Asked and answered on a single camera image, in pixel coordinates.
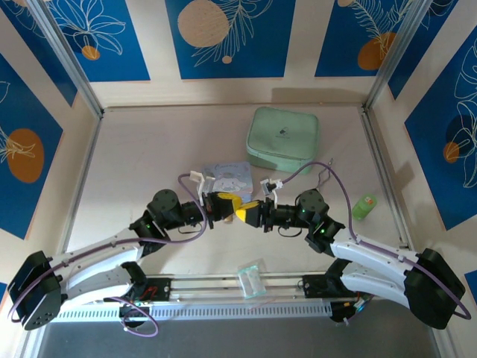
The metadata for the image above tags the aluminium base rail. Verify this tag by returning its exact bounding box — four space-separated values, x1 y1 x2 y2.
143 273 358 300

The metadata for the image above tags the aluminium frame post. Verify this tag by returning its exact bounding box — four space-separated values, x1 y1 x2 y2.
363 0 437 113
22 0 105 119

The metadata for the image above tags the small green bottle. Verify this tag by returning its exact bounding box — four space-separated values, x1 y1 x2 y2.
351 194 379 222

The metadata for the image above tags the white slotted cable duct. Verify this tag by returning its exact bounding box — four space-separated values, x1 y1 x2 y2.
55 300 333 321

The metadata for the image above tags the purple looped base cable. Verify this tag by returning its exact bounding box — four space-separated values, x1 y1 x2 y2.
103 296 160 339

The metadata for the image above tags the aluminium table edge rail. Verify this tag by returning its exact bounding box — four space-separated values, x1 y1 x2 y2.
60 113 104 255
358 107 411 249

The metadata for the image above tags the blue floral wall panel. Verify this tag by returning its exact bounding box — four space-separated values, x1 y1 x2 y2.
403 35 477 231
40 0 151 83
314 0 425 78
0 53 65 241
165 0 297 81

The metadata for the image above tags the cartoon print tin box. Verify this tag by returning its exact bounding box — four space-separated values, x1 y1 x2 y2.
200 160 256 204

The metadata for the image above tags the clear plastic bag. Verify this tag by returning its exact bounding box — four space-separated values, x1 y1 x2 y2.
236 262 267 300

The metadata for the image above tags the mint green zip pouch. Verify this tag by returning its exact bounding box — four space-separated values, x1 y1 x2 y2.
244 106 320 176

